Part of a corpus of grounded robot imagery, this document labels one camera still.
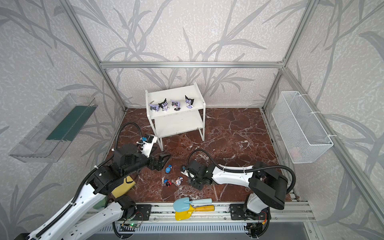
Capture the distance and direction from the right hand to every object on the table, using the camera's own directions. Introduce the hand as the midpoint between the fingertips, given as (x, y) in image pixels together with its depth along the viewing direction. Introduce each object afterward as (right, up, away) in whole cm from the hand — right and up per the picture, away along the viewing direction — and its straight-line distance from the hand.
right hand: (194, 175), depth 85 cm
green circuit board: (-28, -19, -14) cm, 37 cm away
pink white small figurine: (-9, -2, -3) cm, 9 cm away
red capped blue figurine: (-16, -3, -1) cm, 17 cm away
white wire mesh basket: (+47, +25, -23) cm, 58 cm away
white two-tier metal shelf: (-3, +34, +9) cm, 35 cm away
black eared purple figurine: (-19, +38, -14) cm, 44 cm away
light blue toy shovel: (-6, -11, -9) cm, 16 cm away
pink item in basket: (+50, +15, -12) cm, 54 cm away
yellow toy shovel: (-5, -16, -11) cm, 20 cm away
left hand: (-13, +19, -15) cm, 27 cm away
